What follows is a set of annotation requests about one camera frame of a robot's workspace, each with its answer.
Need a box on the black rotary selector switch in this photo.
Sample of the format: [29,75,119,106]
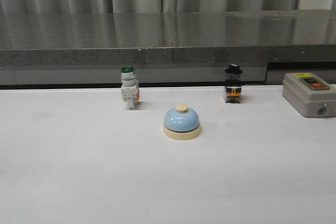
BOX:
[224,64,243,103]

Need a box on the green pushbutton switch white body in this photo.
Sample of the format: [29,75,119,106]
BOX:
[121,66,140,110]

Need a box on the blue call bell cream base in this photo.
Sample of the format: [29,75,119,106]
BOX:
[163,104,201,141]

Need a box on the grey push button switch box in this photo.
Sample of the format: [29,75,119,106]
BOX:
[282,72,335,118]

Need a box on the grey granite counter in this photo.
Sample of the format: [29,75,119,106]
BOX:
[1,10,335,89]

